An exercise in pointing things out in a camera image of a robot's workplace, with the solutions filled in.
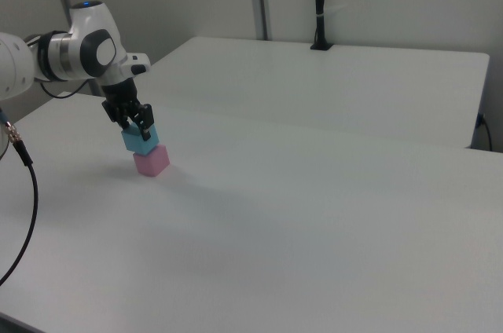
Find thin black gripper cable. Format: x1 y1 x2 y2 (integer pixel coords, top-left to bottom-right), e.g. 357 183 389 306
40 80 90 99

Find white side table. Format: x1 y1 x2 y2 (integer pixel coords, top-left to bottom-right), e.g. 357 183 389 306
135 36 491 150

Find pink cube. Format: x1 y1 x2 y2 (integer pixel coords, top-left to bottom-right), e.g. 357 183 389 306
132 143 171 177

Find thick black cable metal connector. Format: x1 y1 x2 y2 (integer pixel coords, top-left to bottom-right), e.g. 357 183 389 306
0 108 39 287

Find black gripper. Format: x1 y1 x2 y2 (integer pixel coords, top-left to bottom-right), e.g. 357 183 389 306
101 78 156 143

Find blue cube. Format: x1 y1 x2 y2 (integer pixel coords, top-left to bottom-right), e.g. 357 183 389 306
120 123 161 156

